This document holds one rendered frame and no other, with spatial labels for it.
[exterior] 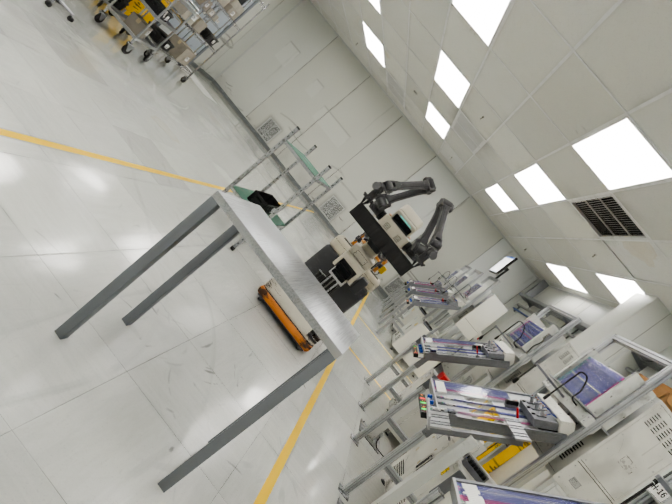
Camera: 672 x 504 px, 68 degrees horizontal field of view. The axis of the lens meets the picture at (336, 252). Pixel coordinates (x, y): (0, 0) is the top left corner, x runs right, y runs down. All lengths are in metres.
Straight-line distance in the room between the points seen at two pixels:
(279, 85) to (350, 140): 2.15
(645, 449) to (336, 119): 10.00
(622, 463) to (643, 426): 0.23
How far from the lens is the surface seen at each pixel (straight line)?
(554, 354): 4.60
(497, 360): 4.51
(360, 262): 3.87
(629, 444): 3.32
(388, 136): 11.88
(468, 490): 2.28
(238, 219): 1.74
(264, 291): 3.94
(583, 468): 3.29
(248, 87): 12.68
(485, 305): 7.73
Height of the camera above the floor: 1.19
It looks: 7 degrees down
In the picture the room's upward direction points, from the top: 51 degrees clockwise
